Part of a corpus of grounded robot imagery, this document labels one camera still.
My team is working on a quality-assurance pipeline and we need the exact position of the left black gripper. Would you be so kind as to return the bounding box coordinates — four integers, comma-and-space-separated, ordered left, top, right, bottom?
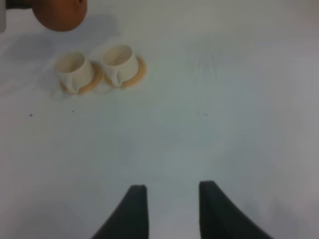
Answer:
6, 0, 32, 10

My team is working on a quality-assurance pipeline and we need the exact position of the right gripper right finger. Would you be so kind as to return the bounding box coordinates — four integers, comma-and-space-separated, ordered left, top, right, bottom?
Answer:
199, 181, 270, 239

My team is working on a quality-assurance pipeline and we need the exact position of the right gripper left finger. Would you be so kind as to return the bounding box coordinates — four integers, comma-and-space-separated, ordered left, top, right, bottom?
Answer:
93, 185, 149, 239

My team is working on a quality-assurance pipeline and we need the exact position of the brown clay teapot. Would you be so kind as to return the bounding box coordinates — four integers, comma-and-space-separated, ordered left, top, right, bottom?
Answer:
31, 0, 87, 32

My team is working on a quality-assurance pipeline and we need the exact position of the left white teacup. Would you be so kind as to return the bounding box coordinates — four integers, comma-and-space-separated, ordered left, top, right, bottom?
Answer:
54, 52, 94, 94

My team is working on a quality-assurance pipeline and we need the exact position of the white teacup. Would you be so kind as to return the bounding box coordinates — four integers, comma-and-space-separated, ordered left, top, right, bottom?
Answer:
54, 52, 94, 94
101, 45, 139, 88

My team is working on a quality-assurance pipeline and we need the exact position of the left orange cup saucer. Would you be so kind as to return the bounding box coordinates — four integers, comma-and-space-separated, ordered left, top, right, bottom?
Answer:
59, 62, 103, 95

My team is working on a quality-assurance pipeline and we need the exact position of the orange cup saucer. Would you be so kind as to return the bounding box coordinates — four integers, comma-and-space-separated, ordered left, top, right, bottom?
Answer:
59, 62, 103, 95
103, 56, 147, 89

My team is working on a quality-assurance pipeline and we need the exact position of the right white teacup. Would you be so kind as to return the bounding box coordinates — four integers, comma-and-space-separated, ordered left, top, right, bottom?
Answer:
101, 45, 139, 88

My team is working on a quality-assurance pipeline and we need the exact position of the right orange cup saucer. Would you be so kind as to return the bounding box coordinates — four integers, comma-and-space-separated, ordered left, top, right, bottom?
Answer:
103, 56, 147, 89

